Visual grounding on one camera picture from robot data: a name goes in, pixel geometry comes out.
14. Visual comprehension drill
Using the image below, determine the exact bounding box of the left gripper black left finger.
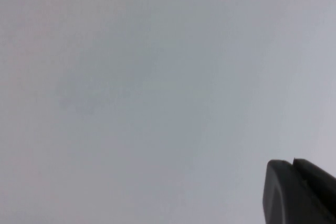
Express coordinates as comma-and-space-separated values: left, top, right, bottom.
263, 158, 334, 224

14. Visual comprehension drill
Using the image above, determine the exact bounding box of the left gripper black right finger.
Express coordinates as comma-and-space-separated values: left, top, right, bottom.
292, 157, 336, 224

